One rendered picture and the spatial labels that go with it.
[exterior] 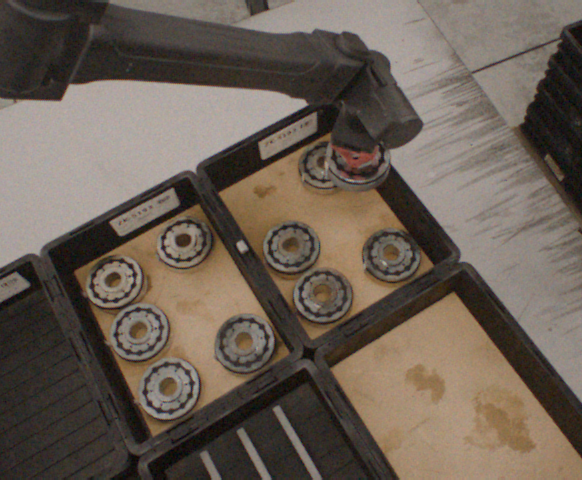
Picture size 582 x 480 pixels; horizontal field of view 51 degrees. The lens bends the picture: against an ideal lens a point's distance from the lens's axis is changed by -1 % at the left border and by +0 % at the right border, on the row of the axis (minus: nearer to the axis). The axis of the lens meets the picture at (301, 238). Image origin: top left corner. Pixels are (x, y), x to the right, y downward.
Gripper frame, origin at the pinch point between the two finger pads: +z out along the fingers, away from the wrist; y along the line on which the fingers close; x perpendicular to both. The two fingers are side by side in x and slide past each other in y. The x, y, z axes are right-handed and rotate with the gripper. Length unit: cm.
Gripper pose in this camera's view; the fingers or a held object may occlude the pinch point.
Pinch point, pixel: (358, 150)
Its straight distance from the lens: 97.8
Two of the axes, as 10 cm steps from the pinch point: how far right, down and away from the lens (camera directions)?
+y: 3.5, -8.5, 3.9
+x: -9.4, -3.1, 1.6
